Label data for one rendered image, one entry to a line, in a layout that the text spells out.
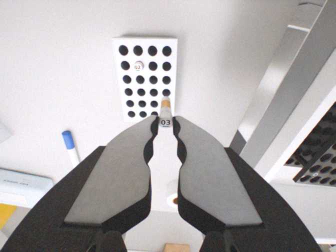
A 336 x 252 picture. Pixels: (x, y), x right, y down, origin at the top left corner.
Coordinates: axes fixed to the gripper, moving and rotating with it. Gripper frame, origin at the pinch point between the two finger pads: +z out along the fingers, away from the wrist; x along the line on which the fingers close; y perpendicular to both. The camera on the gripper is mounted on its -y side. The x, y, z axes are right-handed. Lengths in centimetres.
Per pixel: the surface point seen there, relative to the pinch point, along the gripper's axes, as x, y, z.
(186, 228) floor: 32, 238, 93
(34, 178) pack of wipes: -33.1, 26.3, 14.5
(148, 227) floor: -23, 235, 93
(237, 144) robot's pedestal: 40, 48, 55
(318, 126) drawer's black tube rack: 18.6, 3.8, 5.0
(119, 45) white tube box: -6.1, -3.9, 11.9
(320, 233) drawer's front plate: 23.3, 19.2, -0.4
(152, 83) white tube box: -2.1, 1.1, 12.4
